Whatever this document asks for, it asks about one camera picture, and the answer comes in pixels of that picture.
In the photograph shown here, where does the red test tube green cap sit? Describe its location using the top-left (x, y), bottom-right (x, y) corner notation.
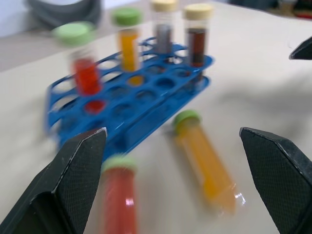
top-left (52, 21), bottom-right (104, 96)
top-left (99, 154), bottom-right (139, 234)

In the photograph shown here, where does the yellow test tube green cap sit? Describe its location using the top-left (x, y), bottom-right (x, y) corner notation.
top-left (111, 7), bottom-right (144, 73)
top-left (170, 110), bottom-right (246, 215)

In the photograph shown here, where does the grey test tube cream cap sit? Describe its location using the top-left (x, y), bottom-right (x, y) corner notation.
top-left (149, 0), bottom-right (179, 55)

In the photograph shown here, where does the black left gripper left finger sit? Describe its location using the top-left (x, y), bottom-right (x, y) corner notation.
top-left (0, 127), bottom-right (108, 234)

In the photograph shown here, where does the blue test tube rack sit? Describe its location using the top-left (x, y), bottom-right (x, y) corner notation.
top-left (43, 37), bottom-right (216, 156)

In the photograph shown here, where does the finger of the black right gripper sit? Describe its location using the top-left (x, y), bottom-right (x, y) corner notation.
top-left (239, 127), bottom-right (312, 234)

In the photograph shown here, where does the grey rounded object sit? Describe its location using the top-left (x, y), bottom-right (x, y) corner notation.
top-left (25, 0), bottom-right (103, 27)

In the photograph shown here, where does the dark brown test tube cream cap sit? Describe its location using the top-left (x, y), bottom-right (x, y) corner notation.
top-left (183, 4), bottom-right (215, 82)

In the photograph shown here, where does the black left gripper right finger tip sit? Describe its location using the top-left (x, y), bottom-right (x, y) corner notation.
top-left (288, 36), bottom-right (312, 61)

